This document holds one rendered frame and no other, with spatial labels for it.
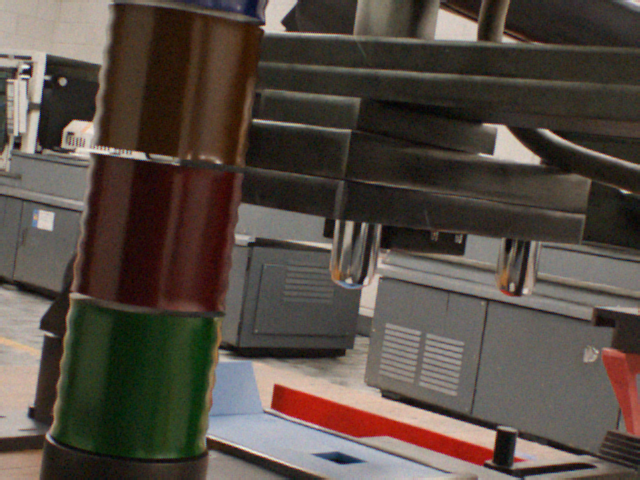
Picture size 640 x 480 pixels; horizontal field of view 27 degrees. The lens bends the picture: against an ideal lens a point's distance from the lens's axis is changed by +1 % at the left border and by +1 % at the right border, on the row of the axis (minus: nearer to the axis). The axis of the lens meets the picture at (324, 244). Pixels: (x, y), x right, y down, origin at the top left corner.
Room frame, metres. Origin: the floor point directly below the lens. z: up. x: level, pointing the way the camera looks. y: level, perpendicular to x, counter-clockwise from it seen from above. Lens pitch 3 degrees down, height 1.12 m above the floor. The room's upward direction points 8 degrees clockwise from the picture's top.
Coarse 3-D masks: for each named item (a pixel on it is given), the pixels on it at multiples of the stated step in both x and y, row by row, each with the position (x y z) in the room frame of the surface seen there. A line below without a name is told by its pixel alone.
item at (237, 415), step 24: (216, 384) 0.69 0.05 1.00; (240, 384) 0.70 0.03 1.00; (216, 408) 0.68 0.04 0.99; (240, 408) 0.70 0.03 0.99; (216, 432) 0.64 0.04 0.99; (240, 432) 0.65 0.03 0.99; (264, 432) 0.66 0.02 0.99; (288, 432) 0.66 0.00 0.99; (312, 432) 0.67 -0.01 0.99; (288, 456) 0.61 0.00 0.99; (312, 456) 0.62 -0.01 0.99; (336, 456) 0.64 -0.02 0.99; (360, 456) 0.63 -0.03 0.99; (384, 456) 0.64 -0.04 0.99
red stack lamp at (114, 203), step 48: (96, 192) 0.31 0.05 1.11; (144, 192) 0.30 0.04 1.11; (192, 192) 0.30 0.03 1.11; (240, 192) 0.32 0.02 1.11; (96, 240) 0.31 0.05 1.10; (144, 240) 0.30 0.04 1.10; (192, 240) 0.30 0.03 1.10; (96, 288) 0.31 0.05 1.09; (144, 288) 0.30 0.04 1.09; (192, 288) 0.31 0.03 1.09
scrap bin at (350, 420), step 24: (288, 408) 0.98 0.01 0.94; (312, 408) 0.96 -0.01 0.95; (336, 408) 0.94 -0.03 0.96; (360, 408) 0.93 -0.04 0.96; (360, 432) 0.93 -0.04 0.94; (384, 432) 0.91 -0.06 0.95; (408, 432) 0.90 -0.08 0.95; (432, 432) 0.89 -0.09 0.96; (456, 456) 0.87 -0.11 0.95; (480, 456) 0.86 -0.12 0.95
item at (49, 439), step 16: (48, 432) 0.32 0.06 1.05; (48, 448) 0.31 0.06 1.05; (64, 448) 0.31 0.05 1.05; (80, 448) 0.31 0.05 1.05; (48, 464) 0.31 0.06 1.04; (64, 464) 0.30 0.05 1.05; (80, 464) 0.30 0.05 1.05; (96, 464) 0.30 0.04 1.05; (112, 464) 0.30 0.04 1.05; (128, 464) 0.30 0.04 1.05; (144, 464) 0.30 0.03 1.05; (160, 464) 0.30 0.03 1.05; (176, 464) 0.31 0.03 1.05; (192, 464) 0.31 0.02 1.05
